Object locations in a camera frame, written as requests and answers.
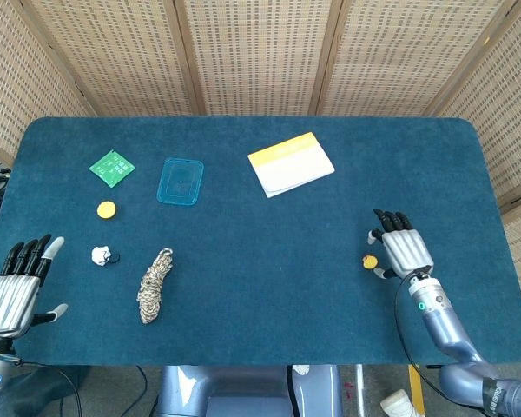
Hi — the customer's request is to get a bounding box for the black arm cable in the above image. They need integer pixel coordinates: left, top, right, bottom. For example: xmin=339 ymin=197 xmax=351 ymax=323
xmin=16 ymin=358 xmax=83 ymax=417
xmin=393 ymin=275 xmax=446 ymax=399

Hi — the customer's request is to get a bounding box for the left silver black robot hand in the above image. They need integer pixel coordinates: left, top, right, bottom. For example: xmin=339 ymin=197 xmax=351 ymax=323
xmin=0 ymin=234 xmax=69 ymax=338

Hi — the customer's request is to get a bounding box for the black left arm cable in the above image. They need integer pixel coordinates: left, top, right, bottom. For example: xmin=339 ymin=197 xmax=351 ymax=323
xmin=16 ymin=358 xmax=83 ymax=417

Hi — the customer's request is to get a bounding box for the green square packet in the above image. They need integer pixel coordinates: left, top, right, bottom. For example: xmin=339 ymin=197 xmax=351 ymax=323
xmin=88 ymin=149 xmax=136 ymax=189

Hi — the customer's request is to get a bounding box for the yellow and white booklet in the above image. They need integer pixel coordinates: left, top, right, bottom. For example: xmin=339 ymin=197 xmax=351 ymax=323
xmin=247 ymin=131 xmax=336 ymax=199

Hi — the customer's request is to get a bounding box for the white shoe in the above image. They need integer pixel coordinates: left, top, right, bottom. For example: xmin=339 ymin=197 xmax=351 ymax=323
xmin=379 ymin=388 xmax=418 ymax=417

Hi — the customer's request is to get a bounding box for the blue-grey robot torso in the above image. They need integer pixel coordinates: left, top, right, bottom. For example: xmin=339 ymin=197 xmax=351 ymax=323
xmin=155 ymin=364 xmax=344 ymax=417

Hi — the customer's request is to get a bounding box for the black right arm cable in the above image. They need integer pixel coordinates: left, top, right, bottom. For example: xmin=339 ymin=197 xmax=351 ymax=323
xmin=393 ymin=275 xmax=446 ymax=399

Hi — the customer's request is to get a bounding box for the white crumpled lump black cord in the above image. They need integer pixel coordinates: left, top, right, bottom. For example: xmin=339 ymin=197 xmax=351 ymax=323
xmin=90 ymin=245 xmax=122 ymax=266

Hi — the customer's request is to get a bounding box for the yellow disc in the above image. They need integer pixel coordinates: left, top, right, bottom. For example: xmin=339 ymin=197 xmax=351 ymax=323
xmin=96 ymin=199 xmax=117 ymax=221

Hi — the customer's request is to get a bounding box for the woven bamboo screen panel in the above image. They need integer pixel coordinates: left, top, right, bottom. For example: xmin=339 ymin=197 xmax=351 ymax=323
xmin=164 ymin=0 xmax=344 ymax=117
xmin=23 ymin=0 xmax=205 ymax=117
xmin=425 ymin=0 xmax=521 ymax=338
xmin=310 ymin=0 xmax=520 ymax=117
xmin=0 ymin=0 xmax=96 ymax=166

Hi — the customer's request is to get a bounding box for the coiled braided rope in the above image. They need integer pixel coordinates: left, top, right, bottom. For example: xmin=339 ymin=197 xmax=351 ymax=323
xmin=136 ymin=247 xmax=175 ymax=325

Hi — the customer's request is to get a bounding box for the clear blue plastic lid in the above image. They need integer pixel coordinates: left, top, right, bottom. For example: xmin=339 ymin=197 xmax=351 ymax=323
xmin=156 ymin=156 xmax=205 ymax=207

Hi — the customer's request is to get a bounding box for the yellow floor tape strip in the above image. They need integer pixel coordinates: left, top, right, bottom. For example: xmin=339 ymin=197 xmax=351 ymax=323
xmin=407 ymin=364 xmax=426 ymax=417

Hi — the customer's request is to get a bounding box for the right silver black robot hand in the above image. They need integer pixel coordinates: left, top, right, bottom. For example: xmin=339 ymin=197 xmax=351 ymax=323
xmin=366 ymin=208 xmax=434 ymax=281

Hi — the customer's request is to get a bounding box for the black floor cable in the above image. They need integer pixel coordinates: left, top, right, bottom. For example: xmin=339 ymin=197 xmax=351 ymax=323
xmin=135 ymin=366 xmax=157 ymax=417

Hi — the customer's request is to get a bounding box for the white table leg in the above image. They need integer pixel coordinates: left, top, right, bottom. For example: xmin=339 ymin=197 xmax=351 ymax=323
xmin=354 ymin=364 xmax=366 ymax=417

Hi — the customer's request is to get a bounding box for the blue felt table cover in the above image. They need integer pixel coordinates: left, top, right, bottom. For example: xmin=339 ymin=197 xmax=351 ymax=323
xmin=0 ymin=116 xmax=521 ymax=367

